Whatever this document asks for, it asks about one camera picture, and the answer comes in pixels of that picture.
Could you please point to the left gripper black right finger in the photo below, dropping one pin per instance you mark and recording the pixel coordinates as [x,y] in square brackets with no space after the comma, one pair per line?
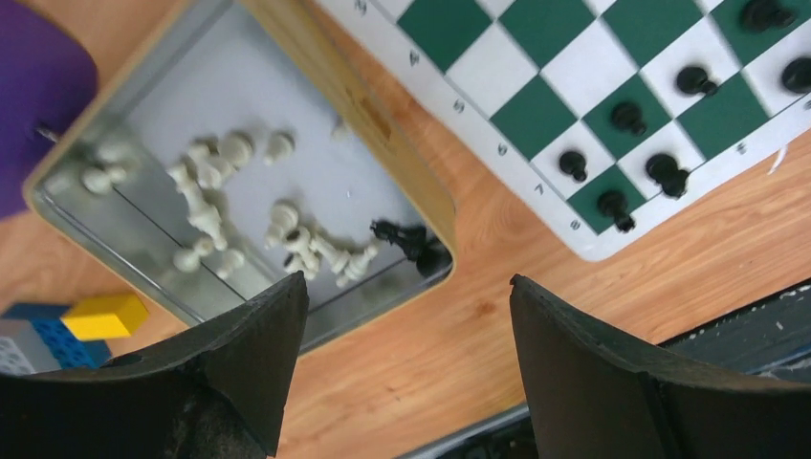
[595,391]

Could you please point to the green white chess board mat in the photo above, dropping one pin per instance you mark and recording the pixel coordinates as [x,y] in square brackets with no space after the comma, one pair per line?
[521,82]

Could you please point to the yellow cube near left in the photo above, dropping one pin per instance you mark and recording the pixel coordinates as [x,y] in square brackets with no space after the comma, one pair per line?
[105,317]

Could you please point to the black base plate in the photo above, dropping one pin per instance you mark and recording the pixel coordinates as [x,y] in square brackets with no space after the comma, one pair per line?
[768,338]

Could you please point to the grey brick near left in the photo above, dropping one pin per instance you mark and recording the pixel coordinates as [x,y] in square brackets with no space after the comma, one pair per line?
[23,351]

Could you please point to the purple metronome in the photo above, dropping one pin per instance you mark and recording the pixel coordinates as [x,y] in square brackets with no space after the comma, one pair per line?
[47,80]

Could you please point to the black rook chess piece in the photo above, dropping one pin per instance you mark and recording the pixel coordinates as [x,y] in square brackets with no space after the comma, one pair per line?
[613,205]

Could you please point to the black bishop chess piece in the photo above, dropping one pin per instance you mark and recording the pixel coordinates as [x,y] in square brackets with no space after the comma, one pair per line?
[796,76]

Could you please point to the black piece in tin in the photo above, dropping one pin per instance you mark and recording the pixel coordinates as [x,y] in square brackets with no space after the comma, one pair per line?
[412,244]

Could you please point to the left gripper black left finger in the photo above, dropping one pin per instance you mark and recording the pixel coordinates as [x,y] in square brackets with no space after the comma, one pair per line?
[217,390]

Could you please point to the blue brick near left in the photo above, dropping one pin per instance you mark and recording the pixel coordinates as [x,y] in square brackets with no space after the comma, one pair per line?
[68,351]

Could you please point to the gold tin box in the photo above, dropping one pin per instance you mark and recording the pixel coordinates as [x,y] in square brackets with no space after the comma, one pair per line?
[216,71]

